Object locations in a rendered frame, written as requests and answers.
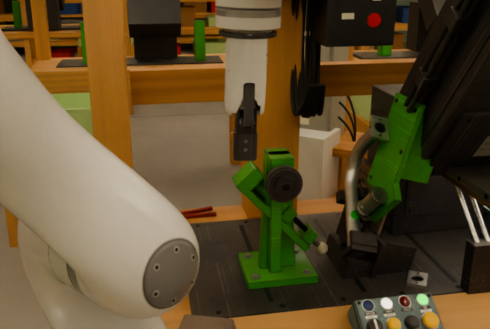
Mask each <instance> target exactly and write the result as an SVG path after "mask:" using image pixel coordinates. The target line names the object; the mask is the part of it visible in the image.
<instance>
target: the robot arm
mask: <svg viewBox="0 0 490 329"><path fill-rule="evenodd" d="M281 2H282V0H215V6H216V7H215V26H216V27H219V28H223V29H220V30H219V35H220V36H223V37H227V41H226V49H225V110H226V112H227V114H228V115H232V113H235V130H233V159H234V160H257V113H258V115H259V116H260V115H261V114H262V113H264V109H265V92H266V80H267V61H268V39H269V38H274V37H276V36H277V31H274V30H273V29H277V28H281ZM0 204H2V205H3V206H4V207H5V208H6V209H8V210H9V211H10V212H11V213H12V214H14V216H16V218H18V224H17V242H18V249H19V253H20V259H21V261H22V264H23V268H24V271H25V273H26V276H27V279H28V281H29V284H30V286H31V289H32V290H33V292H34V295H35V297H36V299H37V301H38V303H39V305H40V307H41V309H42V311H43V313H44V315H45V316H46V318H47V321H48V322H49V324H50V326H51V328H52V329H167V328H166V325H165V323H164V321H163V319H162V317H161V314H164V313H166V312H168V311H170V310H172V309H173V308H174V307H175V306H177V305H178V304H180V303H181V302H182V301H183V299H184V298H185V297H186V296H187V295H188V293H189V291H190V290H191V288H192V286H193V285H194V283H195V280H196V277H197V275H198V269H199V263H200V252H199V246H198V240H197V238H196V235H195V233H194V230H193V228H192V227H191V225H190V224H189V223H188V221H187V220H186V218H185V217H184V216H183V215H182V213H181V212H180V211H179V210H178V209H177V208H176V207H175V206H174V205H173V204H172V203H171V202H170V201H169V200H168V199H167V198H166V197H165V196H163V195H162V194H161V193H160V192H159V191H157V190H156V189H155V188H154V187H153V186H151V184H150V183H148V182H147V181H146V180H145V179H144V178H142V177H141V176H140V175H139V174H137V173H136V172H135V171H134V170H133V169H132V168H131V167H129V166H128V165H127V164H126V163H124V162H123V161H122V160H120V159H119V158H118V157H117V156H116V155H115V154H114V153H112V152H111V151H110V150H108V149H107V148H106V147H105V146H103V145H102V144H101V143H100V142H99V141H98V140H97V139H95V138H94V137H93V136H92V135H91V134H90V133H88V132H87V131H86V130H85V129H84V128H83V127H82V126H81V125H80V124H79V123H78V122H77V121H76V120H75V119H74V118H73V117H72V116H71V115H70V114H69V113H68V112H67V111H66V110H65V109H64V108H63V107H62V106H61V105H60V104H59V103H58V102H57V101H56V100H55V99H54V98H53V96H52V95H51V94H50V93H49V92H48V90H47V89H46V88H45V86H43V84H42V83H41V82H40V81H39V79H38V78H37V77H36V75H35V74H34V73H33V72H32V71H31V69H30V68H29V67H28V65H27V64H26V62H25V61H24V60H23V59H22V58H21V57H20V55H19V54H18V52H17V51H16V50H15V49H14V47H13V46H12V45H11V44H10V42H9V41H8V39H7V38H6V37H5V35H4V33H3V32H2V30H1V29H0Z"/></svg>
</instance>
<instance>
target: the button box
mask: <svg viewBox="0 0 490 329"><path fill-rule="evenodd" d="M420 294H423V295H425V296H427V298H428V303H427V304H425V305H423V304H420V303H419V302H418V299H417V297H418V295H420ZM402 296H405V297H407V298H409V300H410V302H411V303H410V305H409V306H402V305H401V304H400V297H402ZM384 298H388V299H389V300H390V301H391V302H392V307H391V308H390V309H385V308H384V307H383V306H382V305H381V301H382V299H384ZM366 300H369V301H372V302H373V305H374V308H373V310H371V311H367V310H366V309H365V308H364V307H363V302H364V301H366ZM429 311H431V312H433V313H435V314H436V315H437V316H438V318H439V320H440V317H439V314H438V311H437V309H436V306H435V302H434V301H433V298H432V294H431V293H417V294H410V295H398V296H390V297H383V298H371V299H363V300H356V301H354V302H353V303H352V305H351V307H350V309H349V310H348V311H347V314H348V318H349V322H350V324H351V326H352V327H353V329H368V323H369V321H370V320H372V319H377V320H379V321H381V323H382V325H383V329H389V328H388V326H387V321H388V320H389V318H391V317H396V318H398V320H399V321H400V322H401V328H400V329H410V328H409V327H408V326H407V325H406V323H405V320H406V318H407V317H408V316H410V315H414V316H416V317H417V318H418V319H419V322H420V325H419V326H418V327H417V329H444V328H443V325H442V322H441V320H440V323H439V325H438V326H437V327H436V328H428V327H427V326H426V325H425V324H424V323H423V320H422V317H423V315H424V314H425V313H426V312H429Z"/></svg>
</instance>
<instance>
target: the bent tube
mask: <svg viewBox="0 0 490 329"><path fill-rule="evenodd" d="M377 140H381V141H385V142H388V141H389V120H388V118H385V117H379V116H375V115H371V116H370V128H369V129H368V130H367V131H366V132H365V133H364V134H363V135H362V136H361V138H360V139H359V140H358V141H357V143H356V144H355V145H354V148H353V150H352V151H351V154H350V156H349V160H348V163H347V166H346V173H345V179H344V193H345V208H346V237H347V247H348V246H349V245H350V236H349V231H350V230H353V231H360V221H359V219H358V220H356V219H354V218H352V217H351V212H352V211H354V210H355V205H356V203H357V202H358V201H359V199H358V188H357V181H358V174H359V168H360V165H361V162H362V159H363V158H364V156H365V153H366V152H367V151H368V149H369V148H370V147H371V146H372V145H373V144H374V143H375V142H376V141H377Z"/></svg>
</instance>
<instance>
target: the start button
mask: <svg viewBox="0 0 490 329"><path fill-rule="evenodd" d="M422 320H423V323H424V324H425V325H426V326H427V327H428V328H436V327H437V326H438V325H439V323H440V320H439V318H438V316H437V315H436V314H435V313H433V312H431V311H429V312H426V313H425V314H424V315H423V317H422Z"/></svg>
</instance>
